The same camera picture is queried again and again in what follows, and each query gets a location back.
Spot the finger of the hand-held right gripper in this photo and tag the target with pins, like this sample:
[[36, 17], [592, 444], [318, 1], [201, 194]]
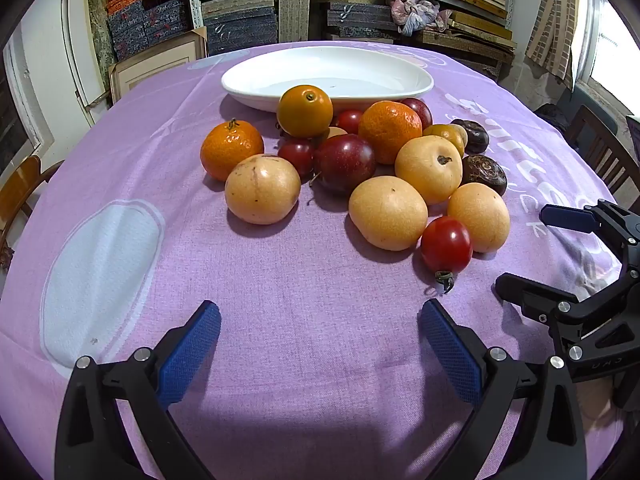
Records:
[[530, 294], [567, 217]]

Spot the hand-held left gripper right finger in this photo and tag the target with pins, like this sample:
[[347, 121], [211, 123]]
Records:
[[450, 355]]

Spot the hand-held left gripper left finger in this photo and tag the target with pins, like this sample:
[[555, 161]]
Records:
[[192, 355]]

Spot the yellow passion fruit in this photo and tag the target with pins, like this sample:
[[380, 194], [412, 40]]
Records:
[[425, 170], [388, 212], [479, 217], [262, 189]]

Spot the red cherry tomato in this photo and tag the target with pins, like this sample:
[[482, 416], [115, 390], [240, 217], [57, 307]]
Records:
[[446, 246], [296, 156], [350, 121]]

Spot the small yellow-orange round fruit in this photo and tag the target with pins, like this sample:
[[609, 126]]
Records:
[[445, 135]]

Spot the small dark red plum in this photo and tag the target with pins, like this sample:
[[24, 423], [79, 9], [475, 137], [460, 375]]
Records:
[[420, 110]]

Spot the mandarin orange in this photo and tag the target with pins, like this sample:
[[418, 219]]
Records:
[[230, 150], [390, 130]]

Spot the large dark red plum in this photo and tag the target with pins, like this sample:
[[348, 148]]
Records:
[[345, 162]]

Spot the white oval plate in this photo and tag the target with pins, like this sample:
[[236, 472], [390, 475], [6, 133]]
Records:
[[350, 70]]

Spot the small orange kumquat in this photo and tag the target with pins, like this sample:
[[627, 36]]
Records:
[[305, 110]]

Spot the dark wooden chair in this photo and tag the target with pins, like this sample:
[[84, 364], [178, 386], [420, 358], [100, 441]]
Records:
[[597, 135]]

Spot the black bag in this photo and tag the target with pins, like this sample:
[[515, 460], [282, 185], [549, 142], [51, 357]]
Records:
[[555, 115]]

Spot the bright window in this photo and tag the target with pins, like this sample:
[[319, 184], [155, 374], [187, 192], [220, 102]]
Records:
[[610, 50]]

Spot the brick patterned sheet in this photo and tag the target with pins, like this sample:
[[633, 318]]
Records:
[[552, 25]]

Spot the light wooden chair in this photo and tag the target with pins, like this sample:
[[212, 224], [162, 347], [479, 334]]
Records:
[[22, 185]]

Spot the crumpled cloth bundle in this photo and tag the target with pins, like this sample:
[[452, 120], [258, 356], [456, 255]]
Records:
[[417, 15]]

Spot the stack of dark grey boxes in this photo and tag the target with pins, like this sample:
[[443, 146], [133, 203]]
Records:
[[357, 17], [240, 30]]

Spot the white framed sliding window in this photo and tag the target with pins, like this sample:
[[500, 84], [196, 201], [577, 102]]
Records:
[[15, 110]]

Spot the white board panel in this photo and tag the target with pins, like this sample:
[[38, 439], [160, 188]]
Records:
[[75, 50]]

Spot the upright woven boxes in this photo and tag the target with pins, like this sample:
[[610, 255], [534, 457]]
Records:
[[294, 20]]

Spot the stack of blue floral boxes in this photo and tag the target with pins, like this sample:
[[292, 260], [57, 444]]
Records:
[[150, 20]]

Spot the green marbled panel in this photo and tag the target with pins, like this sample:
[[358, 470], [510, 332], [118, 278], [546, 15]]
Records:
[[97, 30]]

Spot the wooden picture frame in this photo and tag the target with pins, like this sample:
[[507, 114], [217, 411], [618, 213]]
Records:
[[155, 67]]

